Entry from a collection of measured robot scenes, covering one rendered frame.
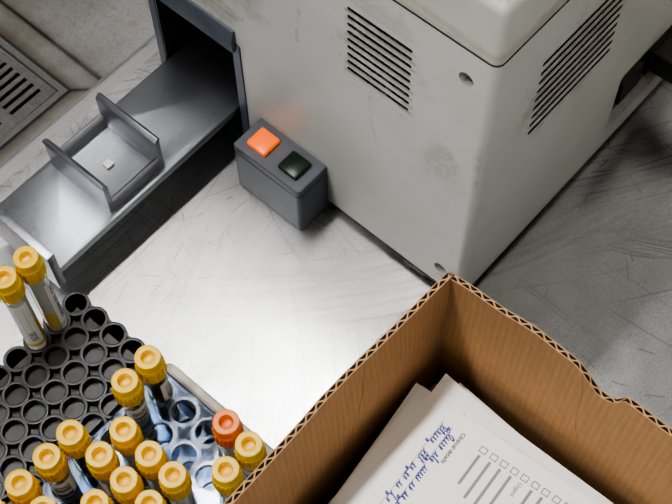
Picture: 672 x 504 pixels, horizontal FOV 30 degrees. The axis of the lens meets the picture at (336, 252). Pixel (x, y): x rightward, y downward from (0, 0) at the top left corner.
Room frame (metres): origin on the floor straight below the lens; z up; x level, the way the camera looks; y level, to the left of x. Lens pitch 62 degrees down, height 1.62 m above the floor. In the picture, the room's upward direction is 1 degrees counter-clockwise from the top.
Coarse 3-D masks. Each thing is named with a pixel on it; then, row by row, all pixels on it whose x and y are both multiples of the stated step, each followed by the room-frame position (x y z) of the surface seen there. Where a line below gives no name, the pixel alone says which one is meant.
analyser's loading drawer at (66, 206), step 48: (192, 48) 0.55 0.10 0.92; (96, 96) 0.49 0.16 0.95; (144, 96) 0.51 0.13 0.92; (192, 96) 0.51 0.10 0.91; (48, 144) 0.45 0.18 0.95; (96, 144) 0.47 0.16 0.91; (144, 144) 0.46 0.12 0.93; (192, 144) 0.47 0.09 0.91; (48, 192) 0.43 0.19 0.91; (96, 192) 0.42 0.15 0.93; (144, 192) 0.43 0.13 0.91; (48, 240) 0.40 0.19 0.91; (96, 240) 0.40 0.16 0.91
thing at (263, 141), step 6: (258, 132) 0.47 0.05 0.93; (264, 132) 0.47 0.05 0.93; (252, 138) 0.46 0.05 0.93; (258, 138) 0.46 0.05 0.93; (264, 138) 0.46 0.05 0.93; (270, 138) 0.46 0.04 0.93; (276, 138) 0.46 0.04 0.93; (252, 144) 0.46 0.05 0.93; (258, 144) 0.46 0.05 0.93; (264, 144) 0.46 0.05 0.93; (270, 144) 0.46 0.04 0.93; (276, 144) 0.46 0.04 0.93; (258, 150) 0.45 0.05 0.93; (264, 150) 0.45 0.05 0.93; (270, 150) 0.45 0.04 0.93
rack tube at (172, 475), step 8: (168, 464) 0.22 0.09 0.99; (176, 464) 0.22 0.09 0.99; (160, 472) 0.21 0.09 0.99; (168, 472) 0.21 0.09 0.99; (176, 472) 0.21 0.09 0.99; (184, 472) 0.21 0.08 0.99; (160, 480) 0.21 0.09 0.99; (168, 480) 0.21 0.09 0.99; (176, 480) 0.21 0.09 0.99; (184, 480) 0.21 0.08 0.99; (160, 488) 0.21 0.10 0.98; (168, 488) 0.20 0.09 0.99; (176, 488) 0.20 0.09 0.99; (184, 488) 0.21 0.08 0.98; (168, 496) 0.20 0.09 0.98; (176, 496) 0.20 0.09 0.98; (184, 496) 0.20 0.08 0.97; (192, 496) 0.21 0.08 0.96
